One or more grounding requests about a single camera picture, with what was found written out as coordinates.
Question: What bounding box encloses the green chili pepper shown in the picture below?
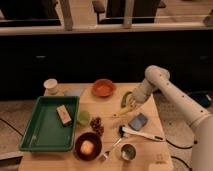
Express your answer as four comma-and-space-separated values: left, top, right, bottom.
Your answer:
121, 91, 132, 108

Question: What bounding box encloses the yellow banana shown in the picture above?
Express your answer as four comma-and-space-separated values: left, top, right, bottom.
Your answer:
113, 106, 133, 117

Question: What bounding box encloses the brown grape bunch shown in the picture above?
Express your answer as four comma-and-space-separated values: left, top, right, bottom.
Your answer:
90, 117, 104, 136

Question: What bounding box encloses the small green cup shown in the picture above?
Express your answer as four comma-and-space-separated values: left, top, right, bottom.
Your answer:
77, 111, 90, 126

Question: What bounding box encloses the white paper cup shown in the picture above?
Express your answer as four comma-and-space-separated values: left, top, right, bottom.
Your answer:
44, 79, 58, 95

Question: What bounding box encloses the green plastic tray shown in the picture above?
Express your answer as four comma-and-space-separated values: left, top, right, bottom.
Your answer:
19, 96, 79, 152

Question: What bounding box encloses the metal fork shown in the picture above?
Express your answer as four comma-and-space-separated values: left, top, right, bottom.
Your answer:
99, 138, 122, 162

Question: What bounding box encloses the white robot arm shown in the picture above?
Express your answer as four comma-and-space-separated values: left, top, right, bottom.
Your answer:
128, 65, 213, 171

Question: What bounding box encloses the dark brown plate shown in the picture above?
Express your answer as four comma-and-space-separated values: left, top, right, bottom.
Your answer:
75, 132, 102, 161

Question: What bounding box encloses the white handled dish brush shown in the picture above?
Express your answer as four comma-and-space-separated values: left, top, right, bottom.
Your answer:
119, 126, 165, 142

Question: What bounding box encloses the yellow round fruit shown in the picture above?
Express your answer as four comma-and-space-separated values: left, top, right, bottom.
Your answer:
80, 140, 94, 155

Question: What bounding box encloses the blue sponge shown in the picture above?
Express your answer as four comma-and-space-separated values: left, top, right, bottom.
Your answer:
128, 113, 148, 131

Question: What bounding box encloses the orange bowl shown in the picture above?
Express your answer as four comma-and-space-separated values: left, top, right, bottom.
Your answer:
92, 79, 116, 97

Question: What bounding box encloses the small metal cup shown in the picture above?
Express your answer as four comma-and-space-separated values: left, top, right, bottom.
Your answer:
121, 144, 136, 161

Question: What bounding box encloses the grey cloth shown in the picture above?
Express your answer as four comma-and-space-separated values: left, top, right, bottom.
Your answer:
64, 88, 85, 97

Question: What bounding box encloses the wooden block in tray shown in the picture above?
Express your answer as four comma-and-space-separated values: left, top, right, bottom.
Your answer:
56, 105, 72, 125

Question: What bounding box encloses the black cable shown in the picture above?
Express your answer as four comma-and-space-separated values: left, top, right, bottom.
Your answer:
165, 136, 198, 171

